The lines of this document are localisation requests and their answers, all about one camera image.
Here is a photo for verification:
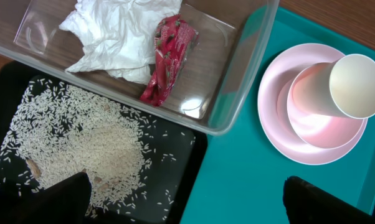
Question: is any teal serving tray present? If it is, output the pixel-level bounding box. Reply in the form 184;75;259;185
181;8;375;223

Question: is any black plastic tray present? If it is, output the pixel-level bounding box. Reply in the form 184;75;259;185
0;62;207;223

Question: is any pink round plate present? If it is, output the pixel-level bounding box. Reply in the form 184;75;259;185
258;43;365;166

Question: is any pink cup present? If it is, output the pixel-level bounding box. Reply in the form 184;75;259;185
291;54;375;119

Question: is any clear plastic bin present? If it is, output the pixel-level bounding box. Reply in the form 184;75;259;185
0;0;278;135

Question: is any pink small bowl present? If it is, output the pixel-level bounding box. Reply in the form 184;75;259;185
287;63;368;150

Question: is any cooked white rice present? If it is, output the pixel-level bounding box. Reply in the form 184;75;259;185
10;84;155;218

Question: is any red snack wrapper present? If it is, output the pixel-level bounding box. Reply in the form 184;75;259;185
140;14;198;106

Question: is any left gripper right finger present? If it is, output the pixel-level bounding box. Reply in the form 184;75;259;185
283;176;375;224

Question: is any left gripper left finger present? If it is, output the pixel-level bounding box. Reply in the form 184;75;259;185
0;172;92;224

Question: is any white napkin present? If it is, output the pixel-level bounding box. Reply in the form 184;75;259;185
59;0;182;85

